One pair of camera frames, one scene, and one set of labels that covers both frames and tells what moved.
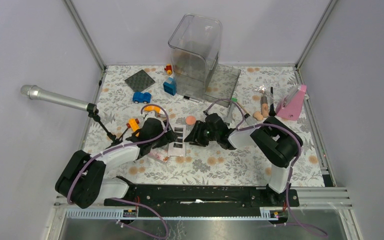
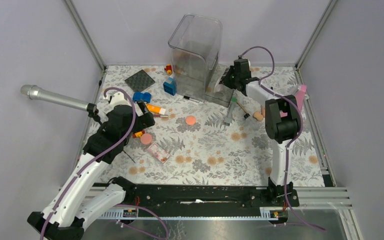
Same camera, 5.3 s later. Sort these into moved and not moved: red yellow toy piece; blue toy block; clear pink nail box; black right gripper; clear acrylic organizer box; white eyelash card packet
Moved: black right gripper; white eyelash card packet
Not moved: red yellow toy piece; blue toy block; clear pink nail box; clear acrylic organizer box
